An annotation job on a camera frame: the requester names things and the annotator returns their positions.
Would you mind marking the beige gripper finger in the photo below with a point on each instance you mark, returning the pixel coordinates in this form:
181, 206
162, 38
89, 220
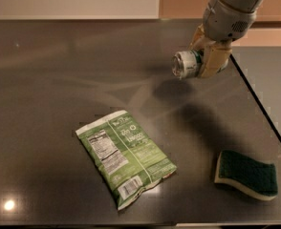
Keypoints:
199, 41
216, 55

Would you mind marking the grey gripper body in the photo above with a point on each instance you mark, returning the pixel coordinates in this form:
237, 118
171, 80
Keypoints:
226, 22

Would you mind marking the silver green 7up can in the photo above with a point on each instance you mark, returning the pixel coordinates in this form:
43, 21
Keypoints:
186, 64

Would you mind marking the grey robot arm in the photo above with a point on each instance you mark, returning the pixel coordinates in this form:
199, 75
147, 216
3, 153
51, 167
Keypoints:
224, 21

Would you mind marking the green and white sponge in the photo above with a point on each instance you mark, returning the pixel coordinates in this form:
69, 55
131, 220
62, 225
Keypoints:
254, 178

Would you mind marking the green snack bag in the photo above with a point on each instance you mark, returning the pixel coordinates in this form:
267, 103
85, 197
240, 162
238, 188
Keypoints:
127, 158

